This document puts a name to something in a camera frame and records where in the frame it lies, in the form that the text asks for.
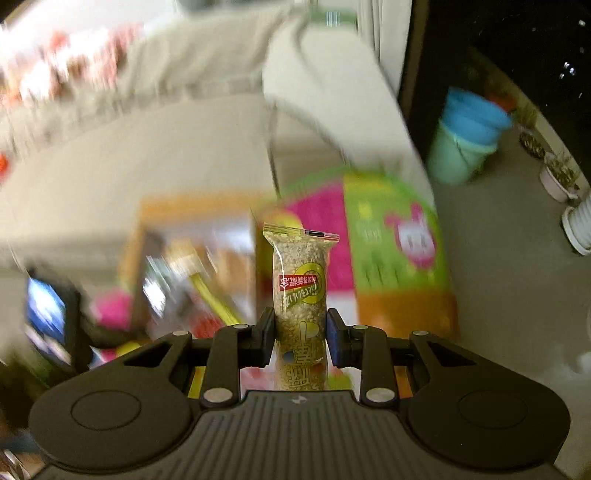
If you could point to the dark glass door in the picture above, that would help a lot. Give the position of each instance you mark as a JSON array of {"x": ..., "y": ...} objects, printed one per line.
[{"x": 461, "y": 41}]

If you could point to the colourful checkered play mat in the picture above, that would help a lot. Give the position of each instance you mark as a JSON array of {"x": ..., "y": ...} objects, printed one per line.
[{"x": 323, "y": 221}]

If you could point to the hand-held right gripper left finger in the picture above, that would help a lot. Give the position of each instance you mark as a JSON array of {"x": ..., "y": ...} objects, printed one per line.
[{"x": 266, "y": 333}]

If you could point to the white plant pot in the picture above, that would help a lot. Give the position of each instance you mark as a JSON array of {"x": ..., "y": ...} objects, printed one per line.
[{"x": 579, "y": 226}]

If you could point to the beige sofa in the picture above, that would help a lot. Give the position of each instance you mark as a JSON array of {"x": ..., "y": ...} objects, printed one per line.
[{"x": 161, "y": 152}]

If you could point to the pale pot with plant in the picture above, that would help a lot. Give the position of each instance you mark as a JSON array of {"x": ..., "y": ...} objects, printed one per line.
[{"x": 558, "y": 177}]

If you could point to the wooden side table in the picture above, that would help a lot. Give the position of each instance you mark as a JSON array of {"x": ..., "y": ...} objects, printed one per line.
[{"x": 134, "y": 221}]

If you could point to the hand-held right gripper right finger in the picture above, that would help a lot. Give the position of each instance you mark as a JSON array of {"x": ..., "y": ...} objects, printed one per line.
[{"x": 333, "y": 337}]

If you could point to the pink patterned cloth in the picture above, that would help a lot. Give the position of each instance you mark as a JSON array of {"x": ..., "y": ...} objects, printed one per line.
[{"x": 69, "y": 64}]

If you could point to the blue plastic bucket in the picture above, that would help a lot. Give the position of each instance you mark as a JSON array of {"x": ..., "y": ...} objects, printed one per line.
[{"x": 475, "y": 115}]

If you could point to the grain bar packet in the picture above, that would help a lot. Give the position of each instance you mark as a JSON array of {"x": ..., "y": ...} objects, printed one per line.
[{"x": 300, "y": 295}]

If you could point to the white curtain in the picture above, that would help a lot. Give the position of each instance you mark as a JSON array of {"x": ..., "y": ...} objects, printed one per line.
[{"x": 385, "y": 41}]

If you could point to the small dark plant pot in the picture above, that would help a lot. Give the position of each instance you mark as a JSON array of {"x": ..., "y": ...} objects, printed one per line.
[{"x": 532, "y": 144}]

